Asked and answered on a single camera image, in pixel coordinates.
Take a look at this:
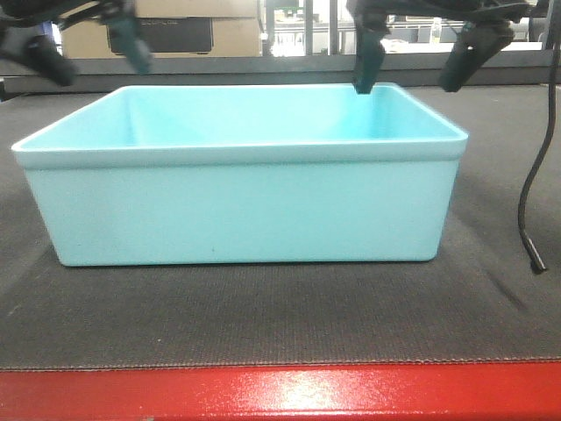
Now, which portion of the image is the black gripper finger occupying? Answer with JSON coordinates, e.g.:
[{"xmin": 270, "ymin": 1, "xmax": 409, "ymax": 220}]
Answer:
[
  {"xmin": 1, "ymin": 34, "xmax": 76, "ymax": 86},
  {"xmin": 106, "ymin": 16, "xmax": 152, "ymax": 74},
  {"xmin": 352, "ymin": 25, "xmax": 387, "ymax": 95},
  {"xmin": 438, "ymin": 22, "xmax": 514, "ymax": 92}
]

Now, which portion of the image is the light cyan plastic bin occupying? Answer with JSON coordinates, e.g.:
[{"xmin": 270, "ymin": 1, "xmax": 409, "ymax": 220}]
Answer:
[{"xmin": 11, "ymin": 84, "xmax": 468, "ymax": 267}]

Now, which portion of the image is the dark conveyor belt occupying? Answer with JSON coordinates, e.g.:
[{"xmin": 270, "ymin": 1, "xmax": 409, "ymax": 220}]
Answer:
[{"xmin": 1, "ymin": 85, "xmax": 560, "ymax": 370}]

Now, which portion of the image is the cardboard box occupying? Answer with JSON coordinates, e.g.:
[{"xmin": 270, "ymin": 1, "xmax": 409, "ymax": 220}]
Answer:
[{"xmin": 61, "ymin": 0, "xmax": 261, "ymax": 59}]

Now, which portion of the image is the black cable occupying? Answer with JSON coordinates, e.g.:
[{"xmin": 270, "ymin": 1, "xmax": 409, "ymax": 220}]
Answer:
[{"xmin": 517, "ymin": 25, "xmax": 561, "ymax": 275}]

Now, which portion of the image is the red conveyor frame edge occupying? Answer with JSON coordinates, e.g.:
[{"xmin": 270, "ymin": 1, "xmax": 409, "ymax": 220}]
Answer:
[{"xmin": 1, "ymin": 362, "xmax": 560, "ymax": 420}]

